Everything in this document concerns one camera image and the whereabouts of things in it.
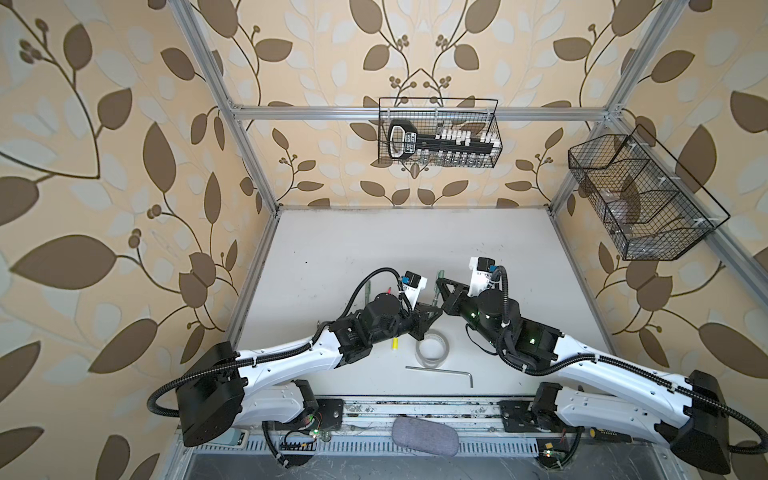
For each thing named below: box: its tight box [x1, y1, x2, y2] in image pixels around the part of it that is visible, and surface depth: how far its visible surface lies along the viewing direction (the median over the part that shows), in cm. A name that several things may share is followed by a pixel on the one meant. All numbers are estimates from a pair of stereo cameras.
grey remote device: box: [211, 428, 249, 448], surface depth 69 cm
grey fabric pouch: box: [392, 416, 460, 457], surface depth 70 cm
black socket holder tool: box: [388, 119, 501, 160], surface depth 84 cm
